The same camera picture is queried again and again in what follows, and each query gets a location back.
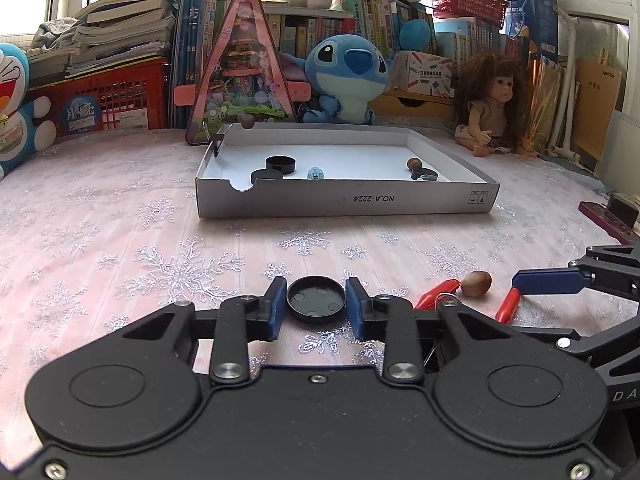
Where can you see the row of white blue books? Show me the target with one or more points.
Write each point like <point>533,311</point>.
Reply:
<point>475,42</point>

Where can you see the blue upright books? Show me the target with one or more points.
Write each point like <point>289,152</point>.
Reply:
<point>192,50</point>

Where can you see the red cone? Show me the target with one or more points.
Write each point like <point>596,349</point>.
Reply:
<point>440,292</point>
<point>507,305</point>

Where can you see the pink snowflake tablecloth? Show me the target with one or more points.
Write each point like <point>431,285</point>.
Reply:
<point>125,220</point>

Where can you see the wooden drawer box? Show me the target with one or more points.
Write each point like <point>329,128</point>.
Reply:
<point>415,106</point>

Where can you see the blue alien plush toy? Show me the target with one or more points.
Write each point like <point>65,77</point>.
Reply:
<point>347,80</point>

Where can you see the stack of books and papers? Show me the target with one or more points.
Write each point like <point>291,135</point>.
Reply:
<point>125,25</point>

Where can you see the blue round tag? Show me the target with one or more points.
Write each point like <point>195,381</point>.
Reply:
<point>82,115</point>

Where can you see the small black block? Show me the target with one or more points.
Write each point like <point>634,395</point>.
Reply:
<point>622,205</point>

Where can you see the brown cardboard envelope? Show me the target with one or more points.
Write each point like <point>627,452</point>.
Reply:
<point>597,105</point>

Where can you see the pink triangular toy house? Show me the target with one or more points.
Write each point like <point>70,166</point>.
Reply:
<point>240,70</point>

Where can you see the brown haired doll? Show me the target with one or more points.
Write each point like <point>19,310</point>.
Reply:
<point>492,102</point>

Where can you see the golden foil books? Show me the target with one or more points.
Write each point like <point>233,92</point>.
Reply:
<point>542,100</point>

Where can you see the dark red flat case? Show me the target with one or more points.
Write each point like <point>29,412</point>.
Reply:
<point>600,217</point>

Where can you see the blue carton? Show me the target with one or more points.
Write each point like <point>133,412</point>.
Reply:
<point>532,20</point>

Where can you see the large red plastic basket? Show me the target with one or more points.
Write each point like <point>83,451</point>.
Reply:
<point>120,95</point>

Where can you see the white plastic pipes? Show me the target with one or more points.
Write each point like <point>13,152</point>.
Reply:
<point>569,85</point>

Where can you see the row of colourful upright books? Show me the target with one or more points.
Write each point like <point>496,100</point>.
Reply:
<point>300,35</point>

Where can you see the blue cat plush toy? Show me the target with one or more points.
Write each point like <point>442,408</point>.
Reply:
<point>15,105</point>

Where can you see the small red plastic basket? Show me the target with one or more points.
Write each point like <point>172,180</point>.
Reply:
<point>467,2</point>

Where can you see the light blue hair clip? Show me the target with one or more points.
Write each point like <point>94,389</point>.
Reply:
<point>316,174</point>

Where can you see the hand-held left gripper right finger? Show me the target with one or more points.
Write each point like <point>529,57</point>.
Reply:
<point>356,310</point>

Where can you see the white printed carton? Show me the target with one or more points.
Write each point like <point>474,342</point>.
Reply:
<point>430,77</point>

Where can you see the small black binder clip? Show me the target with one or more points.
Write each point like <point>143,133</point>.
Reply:
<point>218,145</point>

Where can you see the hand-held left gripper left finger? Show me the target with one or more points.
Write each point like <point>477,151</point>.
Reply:
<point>276,310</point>

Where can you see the black round lid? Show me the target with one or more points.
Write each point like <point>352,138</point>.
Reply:
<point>316,305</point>
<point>266,176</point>
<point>280,165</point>

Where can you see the white cardboard box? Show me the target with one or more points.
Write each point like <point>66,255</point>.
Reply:
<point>350,160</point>

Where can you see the thick black disc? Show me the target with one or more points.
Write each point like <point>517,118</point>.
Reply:
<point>417,174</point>

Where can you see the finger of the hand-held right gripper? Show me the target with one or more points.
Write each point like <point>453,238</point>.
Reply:
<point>565,338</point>
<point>545,281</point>

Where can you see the brown nut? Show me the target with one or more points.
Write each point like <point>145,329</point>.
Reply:
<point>413,163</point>
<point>476,284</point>

